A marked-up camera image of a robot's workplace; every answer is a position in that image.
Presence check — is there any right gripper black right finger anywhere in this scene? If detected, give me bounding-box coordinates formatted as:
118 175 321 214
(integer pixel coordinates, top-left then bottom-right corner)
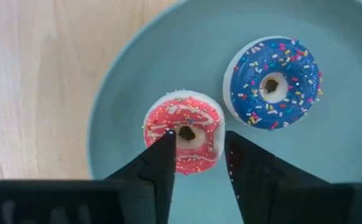
224 130 353 224

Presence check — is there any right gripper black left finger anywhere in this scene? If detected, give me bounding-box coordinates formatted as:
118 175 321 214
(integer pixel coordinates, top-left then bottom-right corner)
104 129 177 224

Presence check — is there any small pink sprinkled donut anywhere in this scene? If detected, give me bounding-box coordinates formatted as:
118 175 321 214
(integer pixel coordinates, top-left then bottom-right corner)
142 89 226 175

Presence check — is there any small dark blue sprinkled donut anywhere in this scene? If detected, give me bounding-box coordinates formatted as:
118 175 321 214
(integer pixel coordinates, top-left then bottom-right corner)
223 35 324 131

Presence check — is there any teal round plate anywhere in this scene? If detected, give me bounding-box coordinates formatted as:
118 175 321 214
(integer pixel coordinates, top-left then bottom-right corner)
86 0 362 224

